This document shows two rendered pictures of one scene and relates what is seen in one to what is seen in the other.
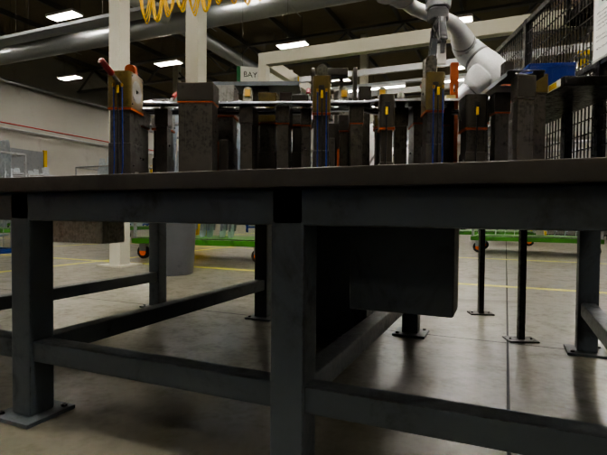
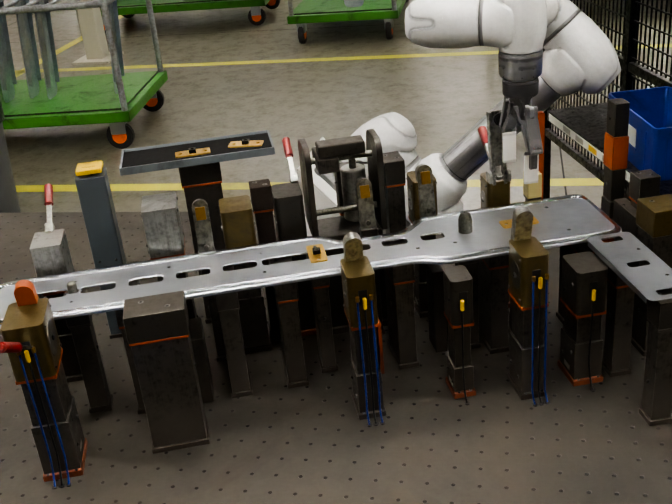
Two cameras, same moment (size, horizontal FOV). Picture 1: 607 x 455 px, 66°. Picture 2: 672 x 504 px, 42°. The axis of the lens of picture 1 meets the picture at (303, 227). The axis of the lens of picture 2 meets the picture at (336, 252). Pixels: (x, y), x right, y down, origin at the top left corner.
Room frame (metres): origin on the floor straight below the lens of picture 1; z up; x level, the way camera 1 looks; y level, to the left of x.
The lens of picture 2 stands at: (-0.01, 0.28, 1.86)
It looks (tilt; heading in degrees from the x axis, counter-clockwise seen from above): 26 degrees down; 349
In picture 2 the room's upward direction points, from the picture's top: 5 degrees counter-clockwise
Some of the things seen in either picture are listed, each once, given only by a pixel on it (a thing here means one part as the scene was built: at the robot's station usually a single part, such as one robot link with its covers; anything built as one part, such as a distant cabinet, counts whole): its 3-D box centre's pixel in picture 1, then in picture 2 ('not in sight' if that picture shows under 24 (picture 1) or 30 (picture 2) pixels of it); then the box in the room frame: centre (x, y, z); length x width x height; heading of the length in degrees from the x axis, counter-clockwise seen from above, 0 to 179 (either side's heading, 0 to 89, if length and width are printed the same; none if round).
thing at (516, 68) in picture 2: (438, 2); (520, 63); (1.69, -0.47, 1.37); 0.09 x 0.09 x 0.06
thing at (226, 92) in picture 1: (227, 140); (173, 278); (1.92, 0.31, 0.90); 0.13 x 0.08 x 0.41; 177
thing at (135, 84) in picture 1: (124, 129); (46, 396); (1.56, 0.59, 0.88); 0.14 x 0.09 x 0.36; 177
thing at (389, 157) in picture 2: (363, 140); (396, 235); (1.92, -0.24, 0.91); 0.07 x 0.05 x 0.42; 177
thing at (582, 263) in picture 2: (473, 142); (585, 323); (1.48, -0.53, 0.84); 0.12 x 0.07 x 0.28; 177
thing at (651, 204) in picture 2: (528, 132); (657, 276); (1.55, -0.74, 0.88); 0.08 x 0.08 x 0.36; 87
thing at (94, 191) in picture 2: not in sight; (108, 254); (2.08, 0.46, 0.92); 0.08 x 0.08 x 0.44; 87
